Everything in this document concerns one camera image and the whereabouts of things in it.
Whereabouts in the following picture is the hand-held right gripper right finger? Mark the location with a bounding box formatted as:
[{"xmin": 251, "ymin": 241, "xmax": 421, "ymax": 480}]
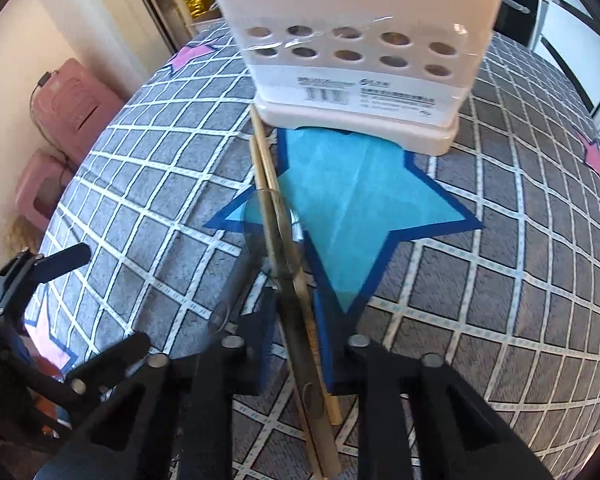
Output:
[{"xmin": 312, "ymin": 290, "xmax": 552, "ymax": 480}]

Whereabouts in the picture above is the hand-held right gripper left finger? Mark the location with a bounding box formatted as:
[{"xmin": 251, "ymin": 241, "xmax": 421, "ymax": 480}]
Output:
[{"xmin": 39, "ymin": 287, "xmax": 281, "ymax": 480}]

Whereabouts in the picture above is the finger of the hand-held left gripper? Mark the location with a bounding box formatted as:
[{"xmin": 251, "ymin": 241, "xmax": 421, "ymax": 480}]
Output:
[
  {"xmin": 30, "ymin": 242, "xmax": 92, "ymax": 284},
  {"xmin": 62, "ymin": 332, "xmax": 152, "ymax": 411}
]

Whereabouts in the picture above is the wooden chopstick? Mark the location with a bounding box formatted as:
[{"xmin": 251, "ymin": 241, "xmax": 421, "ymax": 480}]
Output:
[
  {"xmin": 250, "ymin": 105, "xmax": 342, "ymax": 426},
  {"xmin": 249, "ymin": 136, "xmax": 287, "ymax": 281}
]

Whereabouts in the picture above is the white utensil holder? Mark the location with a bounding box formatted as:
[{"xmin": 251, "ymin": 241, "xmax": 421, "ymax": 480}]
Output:
[{"xmin": 200, "ymin": 0, "xmax": 507, "ymax": 157}]

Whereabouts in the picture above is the small pink folding stool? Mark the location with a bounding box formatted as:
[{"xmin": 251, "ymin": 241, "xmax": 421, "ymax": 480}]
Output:
[{"xmin": 15, "ymin": 149, "xmax": 76, "ymax": 233}]

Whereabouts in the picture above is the large pink folding stool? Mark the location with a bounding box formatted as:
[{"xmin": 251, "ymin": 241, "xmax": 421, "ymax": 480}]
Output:
[{"xmin": 30, "ymin": 57, "xmax": 127, "ymax": 162}]

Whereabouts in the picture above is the grey checked tablecloth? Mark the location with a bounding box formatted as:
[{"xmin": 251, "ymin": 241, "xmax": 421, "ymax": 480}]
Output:
[{"xmin": 22, "ymin": 15, "xmax": 600, "ymax": 480}]

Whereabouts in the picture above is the black built-in oven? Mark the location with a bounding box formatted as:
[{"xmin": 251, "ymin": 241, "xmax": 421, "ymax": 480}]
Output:
[{"xmin": 495, "ymin": 0, "xmax": 543, "ymax": 36}]

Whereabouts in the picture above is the white refrigerator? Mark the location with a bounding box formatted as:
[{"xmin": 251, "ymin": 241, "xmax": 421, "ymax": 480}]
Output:
[{"xmin": 532, "ymin": 0, "xmax": 600, "ymax": 122}]

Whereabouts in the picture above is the black cord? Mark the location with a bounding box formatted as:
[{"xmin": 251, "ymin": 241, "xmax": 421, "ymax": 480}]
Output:
[{"xmin": 29, "ymin": 72, "xmax": 57, "ymax": 153}]

